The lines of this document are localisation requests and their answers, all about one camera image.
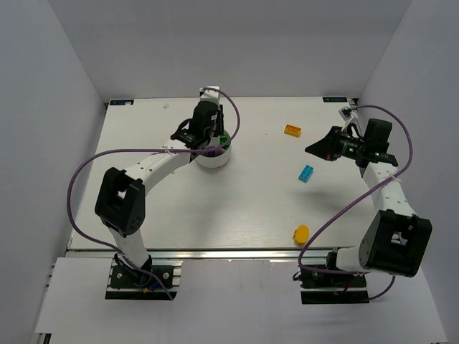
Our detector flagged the orange lego brick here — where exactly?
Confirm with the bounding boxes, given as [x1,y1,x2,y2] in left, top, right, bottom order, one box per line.
[284,124,302,138]

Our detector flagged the purple lego brick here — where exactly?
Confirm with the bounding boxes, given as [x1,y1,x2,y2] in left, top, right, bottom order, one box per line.
[205,150,218,158]

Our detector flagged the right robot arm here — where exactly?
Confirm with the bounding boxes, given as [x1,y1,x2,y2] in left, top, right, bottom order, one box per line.
[305,119,432,277]

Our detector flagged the large cyan lego brick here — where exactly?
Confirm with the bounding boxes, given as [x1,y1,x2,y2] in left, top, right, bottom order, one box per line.
[298,165,314,183]

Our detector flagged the left blue corner sticker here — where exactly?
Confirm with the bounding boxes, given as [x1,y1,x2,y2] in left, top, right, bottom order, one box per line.
[109,99,134,106]

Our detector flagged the yellow round lego piece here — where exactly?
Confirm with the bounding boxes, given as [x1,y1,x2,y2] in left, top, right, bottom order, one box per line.
[293,225,309,247]

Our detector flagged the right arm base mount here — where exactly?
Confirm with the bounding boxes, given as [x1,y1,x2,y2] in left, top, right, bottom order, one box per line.
[292,248,369,305]

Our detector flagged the white round divided container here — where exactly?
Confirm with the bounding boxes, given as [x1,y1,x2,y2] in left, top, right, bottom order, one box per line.
[195,132,232,168]

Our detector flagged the dark green lego brick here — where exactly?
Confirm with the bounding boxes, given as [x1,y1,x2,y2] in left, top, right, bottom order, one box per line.
[219,135,230,151]

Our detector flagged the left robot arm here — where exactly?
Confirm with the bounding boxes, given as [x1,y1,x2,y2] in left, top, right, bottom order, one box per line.
[95,100,223,270]

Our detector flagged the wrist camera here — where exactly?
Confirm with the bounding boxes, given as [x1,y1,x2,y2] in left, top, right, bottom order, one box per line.
[199,86,220,105]
[339,107,359,124]

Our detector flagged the right blue corner sticker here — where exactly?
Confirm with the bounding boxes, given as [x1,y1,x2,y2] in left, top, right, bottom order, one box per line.
[322,96,348,103]

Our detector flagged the blue corner sticker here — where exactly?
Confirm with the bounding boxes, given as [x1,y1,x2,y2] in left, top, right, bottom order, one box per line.
[109,99,134,106]
[322,96,348,103]

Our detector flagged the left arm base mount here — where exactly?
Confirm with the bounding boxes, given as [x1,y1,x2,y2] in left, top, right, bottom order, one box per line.
[105,254,179,301]

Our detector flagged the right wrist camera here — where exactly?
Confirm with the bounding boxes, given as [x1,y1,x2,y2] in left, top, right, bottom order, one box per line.
[339,107,359,124]

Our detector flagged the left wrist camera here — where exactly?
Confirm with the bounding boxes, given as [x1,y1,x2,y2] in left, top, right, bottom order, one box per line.
[199,86,220,105]

